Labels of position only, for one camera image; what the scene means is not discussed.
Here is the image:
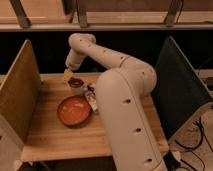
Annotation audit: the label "dark red pepper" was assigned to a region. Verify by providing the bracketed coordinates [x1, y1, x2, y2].
[68, 78, 84, 88]

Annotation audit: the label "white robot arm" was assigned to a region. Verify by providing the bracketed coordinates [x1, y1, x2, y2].
[66, 33, 167, 171]

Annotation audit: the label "white ceramic cup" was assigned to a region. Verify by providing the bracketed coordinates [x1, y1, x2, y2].
[69, 84, 84, 96]

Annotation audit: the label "white labelled bottle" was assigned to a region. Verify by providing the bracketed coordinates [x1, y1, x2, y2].
[84, 91, 98, 113]

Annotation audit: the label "orange bowl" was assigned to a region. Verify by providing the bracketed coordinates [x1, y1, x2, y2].
[57, 96, 91, 126]

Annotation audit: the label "left wooden side panel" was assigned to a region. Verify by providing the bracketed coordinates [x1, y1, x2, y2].
[0, 40, 41, 171]

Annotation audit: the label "dark right side panel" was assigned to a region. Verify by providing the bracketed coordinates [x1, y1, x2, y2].
[152, 36, 213, 142]

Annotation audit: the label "wooden shelf rail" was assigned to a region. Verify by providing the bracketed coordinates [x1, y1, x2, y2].
[0, 0, 213, 31]

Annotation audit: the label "black floor cables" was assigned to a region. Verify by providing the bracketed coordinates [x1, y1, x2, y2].
[173, 116, 213, 171]

